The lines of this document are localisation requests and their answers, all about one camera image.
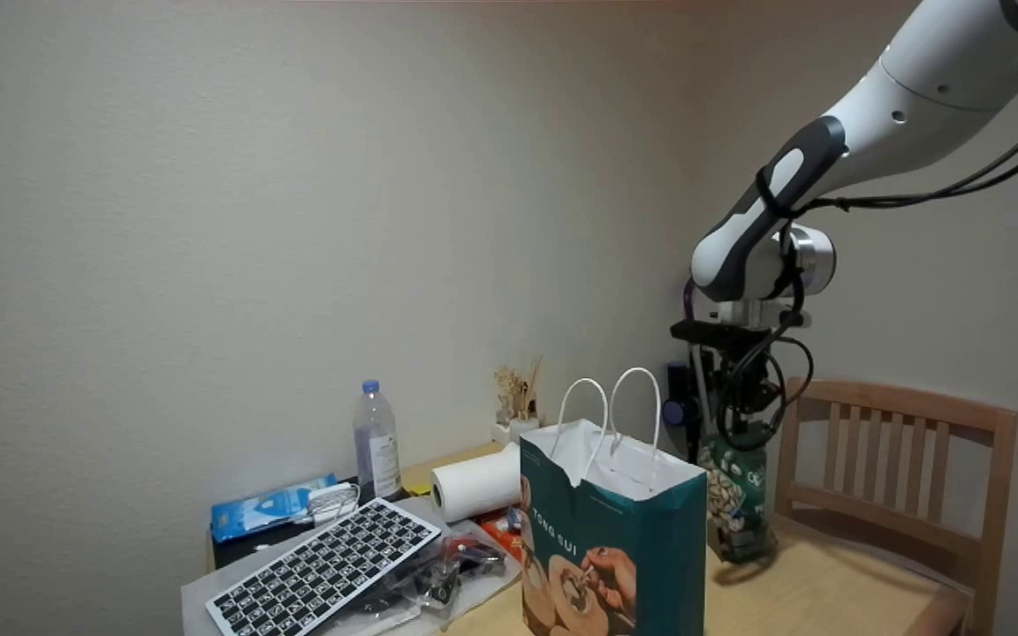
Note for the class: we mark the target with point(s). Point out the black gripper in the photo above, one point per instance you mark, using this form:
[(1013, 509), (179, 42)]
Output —
[(751, 371)]

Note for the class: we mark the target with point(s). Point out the green snack packet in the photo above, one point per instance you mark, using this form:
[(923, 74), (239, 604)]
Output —
[(742, 508)]

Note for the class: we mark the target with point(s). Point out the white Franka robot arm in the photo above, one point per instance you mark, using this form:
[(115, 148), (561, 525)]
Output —
[(946, 84)]

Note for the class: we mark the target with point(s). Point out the green paper gift bag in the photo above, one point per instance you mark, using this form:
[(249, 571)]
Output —
[(651, 552)]

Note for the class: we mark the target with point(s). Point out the red snack packet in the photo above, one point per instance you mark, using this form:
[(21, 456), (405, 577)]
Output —
[(508, 532)]

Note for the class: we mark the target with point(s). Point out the wooden chair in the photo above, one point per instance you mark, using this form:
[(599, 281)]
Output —
[(887, 399)]

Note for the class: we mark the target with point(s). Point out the white paper towel roll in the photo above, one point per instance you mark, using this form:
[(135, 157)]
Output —
[(477, 480)]

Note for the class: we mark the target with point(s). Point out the clear plastic wrapped items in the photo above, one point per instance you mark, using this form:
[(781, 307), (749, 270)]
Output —
[(441, 577)]

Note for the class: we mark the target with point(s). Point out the clear plastic water bottle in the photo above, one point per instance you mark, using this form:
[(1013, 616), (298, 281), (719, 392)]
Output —
[(375, 453)]

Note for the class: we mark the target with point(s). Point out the blue tissue box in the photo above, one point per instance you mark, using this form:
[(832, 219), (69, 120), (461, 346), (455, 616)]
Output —
[(263, 515)]

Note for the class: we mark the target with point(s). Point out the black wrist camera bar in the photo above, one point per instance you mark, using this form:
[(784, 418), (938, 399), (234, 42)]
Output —
[(709, 332)]

